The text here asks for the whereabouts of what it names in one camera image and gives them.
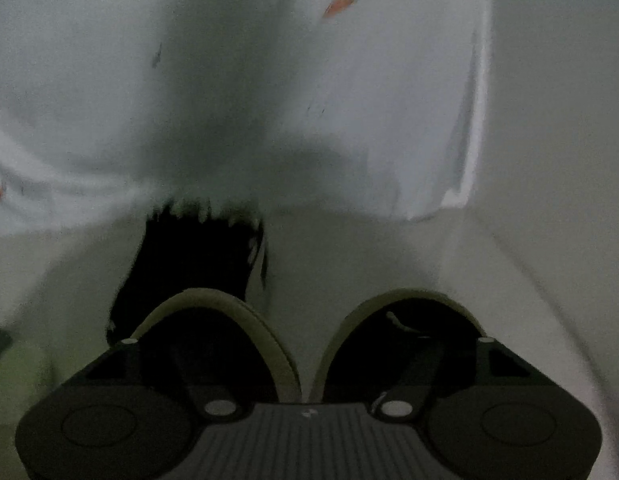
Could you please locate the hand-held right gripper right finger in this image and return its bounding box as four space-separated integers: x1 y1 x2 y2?
377 336 534 418

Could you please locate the white printed bed sheet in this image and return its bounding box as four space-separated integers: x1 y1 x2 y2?
0 0 494 239

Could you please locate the yellow-green slipper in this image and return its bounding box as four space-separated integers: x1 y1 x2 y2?
0 342 58 427

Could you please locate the black sneaker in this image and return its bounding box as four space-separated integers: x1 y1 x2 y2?
106 199 271 347

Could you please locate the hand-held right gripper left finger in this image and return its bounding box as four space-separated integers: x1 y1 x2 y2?
83 338 238 419

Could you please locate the beige sneaker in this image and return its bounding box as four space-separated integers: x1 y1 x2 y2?
128 287 303 406
308 287 491 406

